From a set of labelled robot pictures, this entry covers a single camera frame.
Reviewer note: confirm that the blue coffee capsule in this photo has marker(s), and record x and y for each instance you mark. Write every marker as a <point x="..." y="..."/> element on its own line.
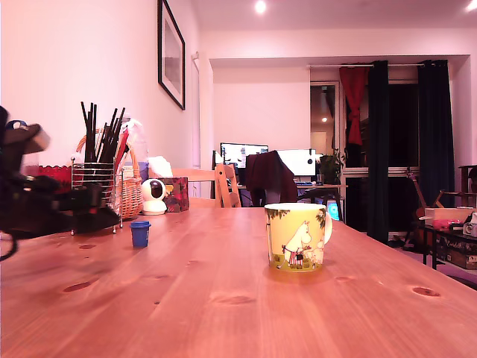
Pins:
<point x="140" y="235"/>

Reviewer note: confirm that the wicker basket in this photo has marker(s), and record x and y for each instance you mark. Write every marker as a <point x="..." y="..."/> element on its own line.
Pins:
<point x="132" y="197"/>

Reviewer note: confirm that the red glass footed bowl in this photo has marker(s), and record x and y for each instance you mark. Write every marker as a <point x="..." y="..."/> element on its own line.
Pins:
<point x="56" y="173"/>

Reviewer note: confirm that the red stick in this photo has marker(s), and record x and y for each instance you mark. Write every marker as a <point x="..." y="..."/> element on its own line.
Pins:
<point x="122" y="143"/>

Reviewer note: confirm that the white tissue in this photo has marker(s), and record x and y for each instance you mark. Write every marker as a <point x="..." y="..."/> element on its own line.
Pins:
<point x="160" y="168"/>

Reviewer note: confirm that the black stick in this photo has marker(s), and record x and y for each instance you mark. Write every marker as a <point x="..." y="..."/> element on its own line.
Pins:
<point x="94" y="127"/>
<point x="85" y="134"/>
<point x="111" y="123"/>
<point x="120" y="119"/>
<point x="91" y="130"/>

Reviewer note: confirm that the floral tissue box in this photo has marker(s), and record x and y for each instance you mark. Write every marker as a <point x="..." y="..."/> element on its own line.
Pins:
<point x="179" y="195"/>

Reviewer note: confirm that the clear plastic bag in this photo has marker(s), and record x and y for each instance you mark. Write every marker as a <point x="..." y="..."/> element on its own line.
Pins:
<point x="138" y="141"/>

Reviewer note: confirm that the light wooden chair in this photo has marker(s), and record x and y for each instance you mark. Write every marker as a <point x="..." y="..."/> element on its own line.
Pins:
<point x="227" y="186"/>

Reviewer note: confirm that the black framed computer monitor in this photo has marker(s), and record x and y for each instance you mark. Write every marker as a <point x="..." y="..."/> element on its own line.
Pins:
<point x="234" y="153"/>

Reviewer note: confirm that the dark red jacket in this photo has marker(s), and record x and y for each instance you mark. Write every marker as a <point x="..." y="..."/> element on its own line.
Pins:
<point x="268" y="175"/>

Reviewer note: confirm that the black framed picture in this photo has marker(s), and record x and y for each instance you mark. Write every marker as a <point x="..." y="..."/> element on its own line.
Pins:
<point x="170" y="56"/>

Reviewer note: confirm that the yellow cartoon print mug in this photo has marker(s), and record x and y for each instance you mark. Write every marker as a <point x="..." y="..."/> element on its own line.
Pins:
<point x="294" y="238"/>

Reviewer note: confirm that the bright white computer monitor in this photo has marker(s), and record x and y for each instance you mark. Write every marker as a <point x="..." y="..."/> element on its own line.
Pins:
<point x="302" y="164"/>

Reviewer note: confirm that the black round webcam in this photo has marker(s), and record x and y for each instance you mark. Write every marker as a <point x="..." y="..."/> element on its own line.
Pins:
<point x="310" y="161"/>

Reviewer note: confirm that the wooden desk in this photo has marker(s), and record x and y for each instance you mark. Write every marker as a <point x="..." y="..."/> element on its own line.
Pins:
<point x="324" y="186"/>

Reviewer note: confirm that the green potted plant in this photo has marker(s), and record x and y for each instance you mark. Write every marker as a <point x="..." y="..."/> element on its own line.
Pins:
<point x="331" y="168"/>

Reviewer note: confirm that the round ceiling light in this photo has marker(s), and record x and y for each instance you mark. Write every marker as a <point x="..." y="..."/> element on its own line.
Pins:
<point x="472" y="5"/>
<point x="260" y="6"/>

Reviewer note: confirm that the white curtain rod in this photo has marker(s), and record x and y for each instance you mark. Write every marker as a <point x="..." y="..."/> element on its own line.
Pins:
<point x="324" y="66"/>

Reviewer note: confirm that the red curtain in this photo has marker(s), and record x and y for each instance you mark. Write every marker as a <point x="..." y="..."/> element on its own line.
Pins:
<point x="354" y="93"/>

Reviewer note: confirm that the dark curtain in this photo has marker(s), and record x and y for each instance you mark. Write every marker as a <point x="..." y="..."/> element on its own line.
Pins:
<point x="378" y="149"/>
<point x="436" y="130"/>

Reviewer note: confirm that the acoustic guitar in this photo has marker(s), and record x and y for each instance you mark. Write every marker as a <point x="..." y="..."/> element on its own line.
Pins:
<point x="421" y="214"/>

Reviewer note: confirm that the black low table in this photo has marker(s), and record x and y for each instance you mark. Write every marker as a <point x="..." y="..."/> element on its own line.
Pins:
<point x="436" y="233"/>

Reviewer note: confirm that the pink case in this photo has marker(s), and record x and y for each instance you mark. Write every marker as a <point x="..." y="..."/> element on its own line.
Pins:
<point x="443" y="223"/>

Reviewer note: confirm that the pale wooden box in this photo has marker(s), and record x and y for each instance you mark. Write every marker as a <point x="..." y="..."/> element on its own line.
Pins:
<point x="447" y="214"/>

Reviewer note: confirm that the dark storage trunk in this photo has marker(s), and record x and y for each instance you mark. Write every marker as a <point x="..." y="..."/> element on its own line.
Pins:
<point x="462" y="253"/>

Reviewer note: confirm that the dark wooden shelf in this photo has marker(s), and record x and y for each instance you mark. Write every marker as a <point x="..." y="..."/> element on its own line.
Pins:
<point x="467" y="169"/>

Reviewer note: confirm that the small white round camera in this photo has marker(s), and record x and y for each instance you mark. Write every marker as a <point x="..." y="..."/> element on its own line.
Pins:
<point x="153" y="205"/>

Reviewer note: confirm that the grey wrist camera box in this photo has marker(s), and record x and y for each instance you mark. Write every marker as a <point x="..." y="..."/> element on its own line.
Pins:
<point x="35" y="139"/>

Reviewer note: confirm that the white wall pipe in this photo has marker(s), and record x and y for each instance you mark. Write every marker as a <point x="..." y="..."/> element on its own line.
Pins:
<point x="196" y="112"/>

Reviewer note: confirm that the white instant camera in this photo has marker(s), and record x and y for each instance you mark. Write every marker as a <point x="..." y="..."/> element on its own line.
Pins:
<point x="471" y="225"/>

